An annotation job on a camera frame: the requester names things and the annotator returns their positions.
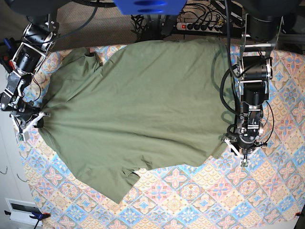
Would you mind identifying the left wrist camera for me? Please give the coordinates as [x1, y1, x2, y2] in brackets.
[240, 159, 249, 167]

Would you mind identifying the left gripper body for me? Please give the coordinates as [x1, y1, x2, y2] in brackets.
[222, 135, 267, 161]

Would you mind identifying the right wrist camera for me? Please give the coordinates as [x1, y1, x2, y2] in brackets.
[16, 132, 30, 142]

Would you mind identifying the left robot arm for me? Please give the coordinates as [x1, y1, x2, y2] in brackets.
[220, 0, 298, 167]

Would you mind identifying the table clamp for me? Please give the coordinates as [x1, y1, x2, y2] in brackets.
[4, 210, 51, 221]
[0, 38, 17, 73]
[295, 212, 304, 217]

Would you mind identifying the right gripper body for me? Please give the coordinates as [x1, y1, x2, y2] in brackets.
[10, 107, 51, 133]

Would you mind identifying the lower left table clamp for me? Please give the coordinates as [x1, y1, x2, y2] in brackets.
[4, 210, 51, 221]

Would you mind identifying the green t-shirt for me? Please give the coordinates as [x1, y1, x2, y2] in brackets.
[39, 39, 234, 203]

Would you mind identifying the patterned tablecloth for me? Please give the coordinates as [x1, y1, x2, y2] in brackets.
[18, 51, 305, 229]

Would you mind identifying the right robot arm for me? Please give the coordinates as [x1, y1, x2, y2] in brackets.
[0, 11, 59, 135]

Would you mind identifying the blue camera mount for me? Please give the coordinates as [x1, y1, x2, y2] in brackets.
[113, 0, 187, 15]

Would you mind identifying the lower right table clamp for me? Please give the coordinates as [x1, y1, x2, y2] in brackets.
[295, 212, 304, 217]

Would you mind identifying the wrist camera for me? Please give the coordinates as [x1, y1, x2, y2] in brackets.
[16, 132, 30, 142]
[240, 159, 249, 167]

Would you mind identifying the white power strip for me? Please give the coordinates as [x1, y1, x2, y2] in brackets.
[176, 22, 221, 33]

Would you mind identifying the white floor outlet box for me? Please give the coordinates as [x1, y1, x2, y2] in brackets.
[4, 198, 41, 226]

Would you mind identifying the upper left table clamp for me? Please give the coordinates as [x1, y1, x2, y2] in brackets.
[0, 38, 17, 73]

